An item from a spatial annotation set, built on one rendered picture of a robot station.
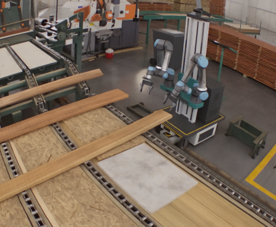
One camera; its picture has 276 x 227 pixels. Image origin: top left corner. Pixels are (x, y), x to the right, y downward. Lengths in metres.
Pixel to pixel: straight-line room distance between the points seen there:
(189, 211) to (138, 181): 0.44
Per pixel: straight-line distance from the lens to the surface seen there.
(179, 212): 1.65
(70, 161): 1.87
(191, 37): 3.24
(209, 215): 1.67
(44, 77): 3.26
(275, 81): 6.57
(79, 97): 3.16
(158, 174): 1.85
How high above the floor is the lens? 2.10
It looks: 30 degrees down
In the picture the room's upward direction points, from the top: 5 degrees clockwise
